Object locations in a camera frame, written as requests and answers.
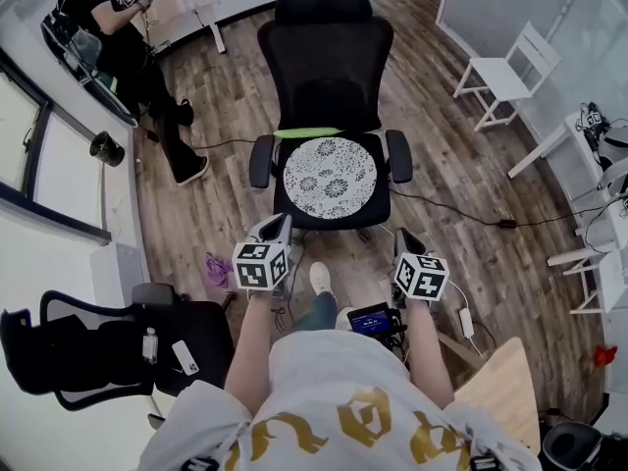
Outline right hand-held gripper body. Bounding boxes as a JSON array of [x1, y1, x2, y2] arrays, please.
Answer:
[[392, 248, 451, 309]]

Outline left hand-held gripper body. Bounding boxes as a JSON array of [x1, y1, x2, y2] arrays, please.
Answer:
[[232, 223, 294, 294]]

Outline round floral white cushion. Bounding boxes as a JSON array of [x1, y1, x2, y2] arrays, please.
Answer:
[[282, 135, 379, 222]]

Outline black mesh office chair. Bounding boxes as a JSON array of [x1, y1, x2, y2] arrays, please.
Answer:
[[248, 0, 414, 233]]

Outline person's left forearm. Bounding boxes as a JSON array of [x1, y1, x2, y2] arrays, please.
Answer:
[[224, 288, 277, 417]]

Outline person's right forearm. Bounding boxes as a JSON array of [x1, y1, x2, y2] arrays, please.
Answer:
[[403, 295, 455, 410]]

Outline white folding chair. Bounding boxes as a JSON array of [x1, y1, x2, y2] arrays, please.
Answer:
[[451, 21, 563, 132]]

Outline purple cloth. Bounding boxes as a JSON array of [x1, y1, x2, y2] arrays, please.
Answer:
[[204, 251, 236, 291]]

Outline white power adapter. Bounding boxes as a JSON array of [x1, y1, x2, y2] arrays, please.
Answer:
[[457, 306, 477, 340]]

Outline black screen device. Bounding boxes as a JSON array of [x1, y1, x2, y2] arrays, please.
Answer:
[[345, 301, 409, 350]]

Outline person's blue jeans leg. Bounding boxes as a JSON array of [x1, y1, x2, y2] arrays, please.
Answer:
[[292, 289, 340, 334]]

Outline green flat strip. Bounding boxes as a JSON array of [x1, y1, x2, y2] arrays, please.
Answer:
[[272, 125, 345, 141]]

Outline white smartphone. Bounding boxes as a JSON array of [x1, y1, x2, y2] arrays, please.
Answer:
[[171, 340, 203, 378]]

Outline clear water bottle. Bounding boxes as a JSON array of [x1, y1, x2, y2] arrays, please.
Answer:
[[141, 327, 160, 365]]

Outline white cabinet box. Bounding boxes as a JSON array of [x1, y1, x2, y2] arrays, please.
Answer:
[[88, 241, 151, 309]]

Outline light wooden stool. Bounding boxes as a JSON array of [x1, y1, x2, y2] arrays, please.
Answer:
[[452, 337, 542, 454]]

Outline white gold-print shirt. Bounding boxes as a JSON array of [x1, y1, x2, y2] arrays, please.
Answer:
[[138, 329, 542, 471]]

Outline black pot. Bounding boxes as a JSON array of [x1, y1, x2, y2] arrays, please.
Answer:
[[88, 131, 127, 169]]

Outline white side table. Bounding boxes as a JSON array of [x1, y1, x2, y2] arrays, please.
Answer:
[[506, 109, 628, 314]]

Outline red small object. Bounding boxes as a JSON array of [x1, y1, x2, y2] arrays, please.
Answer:
[[593, 344, 619, 368]]

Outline spare gripper on table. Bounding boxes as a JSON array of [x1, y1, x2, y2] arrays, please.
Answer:
[[575, 101, 610, 137]]

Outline white headset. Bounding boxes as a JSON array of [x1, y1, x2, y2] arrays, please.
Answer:
[[596, 119, 628, 188]]

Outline white desk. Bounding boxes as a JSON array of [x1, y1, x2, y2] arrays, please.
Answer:
[[140, 0, 291, 56]]

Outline black floor cable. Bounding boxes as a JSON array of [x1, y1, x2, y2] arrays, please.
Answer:
[[390, 187, 583, 231]]

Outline white stool frame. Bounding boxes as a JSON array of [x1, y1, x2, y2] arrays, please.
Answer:
[[546, 247, 605, 316]]

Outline black grey-frame office chair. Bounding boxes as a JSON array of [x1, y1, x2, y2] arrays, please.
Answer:
[[0, 282, 236, 412]]

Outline black window frame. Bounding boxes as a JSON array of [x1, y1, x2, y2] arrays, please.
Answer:
[[0, 49, 113, 245]]

